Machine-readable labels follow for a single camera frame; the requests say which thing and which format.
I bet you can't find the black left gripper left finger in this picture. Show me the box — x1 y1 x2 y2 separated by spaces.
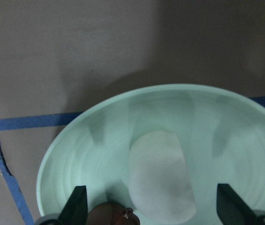
58 186 87 225

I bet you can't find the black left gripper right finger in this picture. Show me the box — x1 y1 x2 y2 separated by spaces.
216 184 264 225

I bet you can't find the white steamed bun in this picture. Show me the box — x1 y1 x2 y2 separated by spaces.
129 130 197 225

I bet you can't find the brown bun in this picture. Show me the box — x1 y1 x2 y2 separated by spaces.
86 202 140 225

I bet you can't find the light green plate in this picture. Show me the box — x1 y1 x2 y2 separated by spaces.
37 84 265 225

